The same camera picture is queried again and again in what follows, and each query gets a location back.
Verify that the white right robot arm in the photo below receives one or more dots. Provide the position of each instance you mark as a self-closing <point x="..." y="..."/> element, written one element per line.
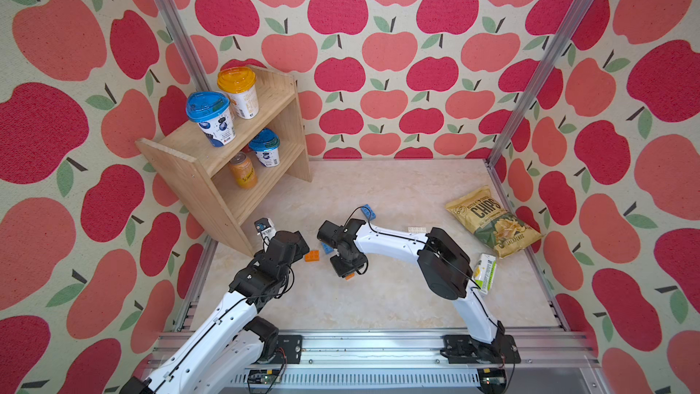
<point x="447" y="272"/>

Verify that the orange lid yogurt cup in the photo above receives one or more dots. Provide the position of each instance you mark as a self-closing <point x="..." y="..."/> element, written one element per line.
<point x="238" y="83"/>

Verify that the aluminium frame post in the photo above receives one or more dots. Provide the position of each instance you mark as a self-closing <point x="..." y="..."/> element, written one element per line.
<point x="182" y="40"/>
<point x="561" y="39"/>

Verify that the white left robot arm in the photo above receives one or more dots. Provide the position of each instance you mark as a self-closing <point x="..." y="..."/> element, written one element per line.
<point x="219" y="328"/>

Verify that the left aluminium frame post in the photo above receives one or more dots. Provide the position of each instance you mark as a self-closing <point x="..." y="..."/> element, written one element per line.
<point x="182" y="40"/>

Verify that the light blue lego brick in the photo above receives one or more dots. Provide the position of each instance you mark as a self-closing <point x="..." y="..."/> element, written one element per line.
<point x="327" y="249"/>
<point x="368" y="212"/>

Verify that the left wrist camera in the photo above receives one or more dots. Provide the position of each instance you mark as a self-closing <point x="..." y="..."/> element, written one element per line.
<point x="265" y="229"/>

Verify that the wooden shelf unit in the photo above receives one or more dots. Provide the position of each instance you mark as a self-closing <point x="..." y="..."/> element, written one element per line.
<point x="198" y="172"/>

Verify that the blue lid yogurt cup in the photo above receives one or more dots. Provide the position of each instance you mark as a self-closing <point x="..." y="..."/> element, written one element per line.
<point x="211" y="112"/>

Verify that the small blue lid cup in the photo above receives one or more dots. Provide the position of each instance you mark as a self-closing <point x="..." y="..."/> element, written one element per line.
<point x="266" y="146"/>

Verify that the green white juice carton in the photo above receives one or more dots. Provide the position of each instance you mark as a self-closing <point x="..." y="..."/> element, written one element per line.
<point x="484" y="273"/>

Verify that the yellow chips bag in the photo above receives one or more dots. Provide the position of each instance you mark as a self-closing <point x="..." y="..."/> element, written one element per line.
<point x="492" y="224"/>

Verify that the right aluminium frame post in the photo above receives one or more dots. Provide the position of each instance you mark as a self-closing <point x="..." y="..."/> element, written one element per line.
<point x="561" y="39"/>

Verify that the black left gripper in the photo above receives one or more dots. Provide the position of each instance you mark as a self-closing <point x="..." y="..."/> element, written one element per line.
<point x="300" y="252"/>

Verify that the small orange lego brick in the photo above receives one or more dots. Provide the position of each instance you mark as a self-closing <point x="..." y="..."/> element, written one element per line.
<point x="312" y="256"/>

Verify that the orange drink can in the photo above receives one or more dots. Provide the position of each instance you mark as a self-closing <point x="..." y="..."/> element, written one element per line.
<point x="243" y="171"/>

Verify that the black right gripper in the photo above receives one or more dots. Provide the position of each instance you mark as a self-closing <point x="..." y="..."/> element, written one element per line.
<point x="340" y="269"/>

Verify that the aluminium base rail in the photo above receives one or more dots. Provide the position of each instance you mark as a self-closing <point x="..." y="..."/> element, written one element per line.
<point x="531" y="360"/>

